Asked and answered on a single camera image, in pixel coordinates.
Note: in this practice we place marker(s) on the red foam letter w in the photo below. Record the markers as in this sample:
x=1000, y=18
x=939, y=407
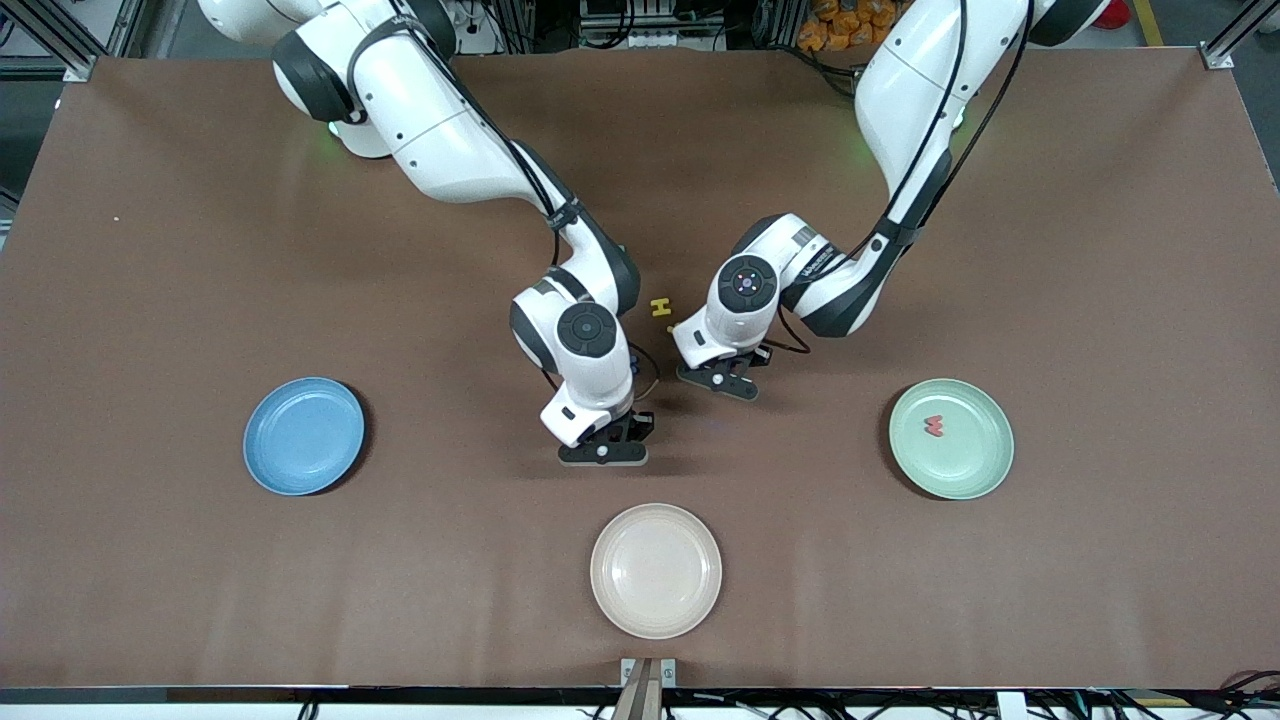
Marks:
x=935, y=430

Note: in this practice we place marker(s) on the blue plate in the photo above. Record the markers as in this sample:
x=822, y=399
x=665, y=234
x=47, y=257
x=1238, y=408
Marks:
x=300, y=440

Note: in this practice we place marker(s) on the yellow foam uppercase letter H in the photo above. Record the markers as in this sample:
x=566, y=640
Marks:
x=660, y=308

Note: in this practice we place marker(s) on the red round object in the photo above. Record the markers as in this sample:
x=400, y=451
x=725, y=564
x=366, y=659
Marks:
x=1118, y=12

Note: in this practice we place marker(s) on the green plate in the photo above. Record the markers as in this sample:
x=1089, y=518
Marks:
x=970, y=460

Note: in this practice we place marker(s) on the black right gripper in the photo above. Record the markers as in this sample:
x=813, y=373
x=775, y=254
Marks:
x=640, y=424

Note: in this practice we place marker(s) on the beige plate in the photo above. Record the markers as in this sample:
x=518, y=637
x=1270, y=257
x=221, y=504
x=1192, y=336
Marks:
x=655, y=570

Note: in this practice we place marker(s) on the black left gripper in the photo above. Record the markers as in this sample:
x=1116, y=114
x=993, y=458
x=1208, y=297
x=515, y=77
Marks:
x=757, y=354

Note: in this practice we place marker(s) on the aluminium frame profile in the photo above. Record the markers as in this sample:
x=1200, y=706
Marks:
x=1218, y=55
x=80, y=68

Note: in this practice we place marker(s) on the black table edge rail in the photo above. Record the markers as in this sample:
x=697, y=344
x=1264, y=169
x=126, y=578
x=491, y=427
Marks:
x=300, y=695

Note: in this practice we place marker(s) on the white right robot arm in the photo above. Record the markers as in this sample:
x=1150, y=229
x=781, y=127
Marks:
x=440, y=130

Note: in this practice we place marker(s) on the orange packets pile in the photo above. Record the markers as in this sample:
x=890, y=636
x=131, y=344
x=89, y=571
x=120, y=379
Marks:
x=840, y=25

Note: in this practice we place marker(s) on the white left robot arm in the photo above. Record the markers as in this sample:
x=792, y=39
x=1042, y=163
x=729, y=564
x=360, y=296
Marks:
x=910, y=90

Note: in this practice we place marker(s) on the metal table clamp bracket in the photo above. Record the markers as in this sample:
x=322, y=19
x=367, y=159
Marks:
x=648, y=690

